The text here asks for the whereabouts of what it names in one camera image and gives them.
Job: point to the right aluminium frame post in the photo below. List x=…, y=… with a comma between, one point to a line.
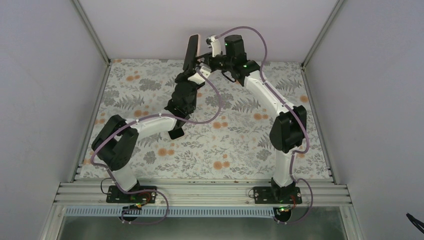
x=331, y=17

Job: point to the perforated cable duct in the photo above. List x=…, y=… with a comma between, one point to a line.
x=173, y=211

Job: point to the aluminium frame post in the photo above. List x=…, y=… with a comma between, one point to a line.
x=331, y=17
x=88, y=25

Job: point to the black smartphone on table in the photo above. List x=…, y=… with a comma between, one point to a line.
x=176, y=133

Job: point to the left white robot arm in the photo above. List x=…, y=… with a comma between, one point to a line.
x=114, y=145

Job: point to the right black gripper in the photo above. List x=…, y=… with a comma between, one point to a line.
x=209, y=61

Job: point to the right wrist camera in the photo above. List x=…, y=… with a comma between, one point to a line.
x=214, y=44

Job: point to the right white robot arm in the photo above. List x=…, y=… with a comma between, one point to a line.
x=289, y=129

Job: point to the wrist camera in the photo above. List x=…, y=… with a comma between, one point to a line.
x=201, y=75
x=214, y=44

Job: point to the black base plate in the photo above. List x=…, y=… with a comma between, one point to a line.
x=114, y=195
x=263, y=195

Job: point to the black smartphone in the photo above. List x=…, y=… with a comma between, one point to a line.
x=188, y=65
x=176, y=133

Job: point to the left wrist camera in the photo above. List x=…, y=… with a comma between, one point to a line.
x=201, y=75

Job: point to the black object at edge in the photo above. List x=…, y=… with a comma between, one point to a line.
x=416, y=222

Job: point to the floral table mat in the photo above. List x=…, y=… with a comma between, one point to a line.
x=230, y=135

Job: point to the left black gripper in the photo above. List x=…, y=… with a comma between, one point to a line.
x=178, y=78

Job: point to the pink phone case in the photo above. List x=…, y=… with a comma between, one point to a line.
x=198, y=45

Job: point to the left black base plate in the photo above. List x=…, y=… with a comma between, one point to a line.
x=114, y=195

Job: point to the aluminium front rail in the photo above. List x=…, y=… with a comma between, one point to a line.
x=207, y=194

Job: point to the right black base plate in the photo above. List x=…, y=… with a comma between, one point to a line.
x=263, y=195

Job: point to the left aluminium frame post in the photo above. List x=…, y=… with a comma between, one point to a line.
x=88, y=25

